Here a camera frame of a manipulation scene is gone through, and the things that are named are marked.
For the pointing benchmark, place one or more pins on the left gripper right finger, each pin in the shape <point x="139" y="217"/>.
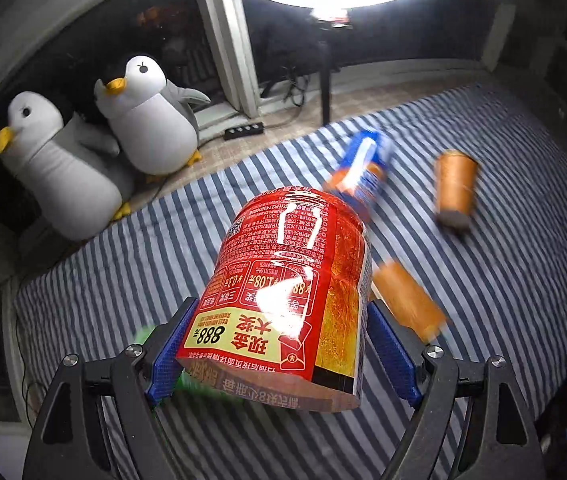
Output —
<point x="498" y="438"/>

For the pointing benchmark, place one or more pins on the far brown paper cup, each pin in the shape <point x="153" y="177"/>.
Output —
<point x="455" y="177"/>

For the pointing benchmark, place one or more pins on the red instant noodle cup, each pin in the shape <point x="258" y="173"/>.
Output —
<point x="282" y="321"/>

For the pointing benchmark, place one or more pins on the black light tripod stand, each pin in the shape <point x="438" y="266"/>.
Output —
<point x="327" y="21"/>

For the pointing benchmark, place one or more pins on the black power strip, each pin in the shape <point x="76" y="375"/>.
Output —
<point x="237" y="132"/>

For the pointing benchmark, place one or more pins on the green plastic cup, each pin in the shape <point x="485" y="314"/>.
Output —
<point x="186" y="382"/>

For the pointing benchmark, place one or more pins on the brown paper cup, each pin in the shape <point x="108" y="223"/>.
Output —
<point x="408" y="301"/>
<point x="455" y="177"/>

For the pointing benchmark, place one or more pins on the striped blue white quilt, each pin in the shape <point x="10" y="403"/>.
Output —
<point x="502" y="285"/>

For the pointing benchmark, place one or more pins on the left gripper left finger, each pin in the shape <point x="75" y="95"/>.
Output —
<point x="70" y="438"/>

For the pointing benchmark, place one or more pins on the small plush penguin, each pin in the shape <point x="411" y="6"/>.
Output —
<point x="152" y="118"/>

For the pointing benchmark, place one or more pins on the large plush penguin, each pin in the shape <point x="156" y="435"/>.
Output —
<point x="75" y="171"/>

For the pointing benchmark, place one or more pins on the near brown paper cup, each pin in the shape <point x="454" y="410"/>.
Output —
<point x="408" y="301"/>

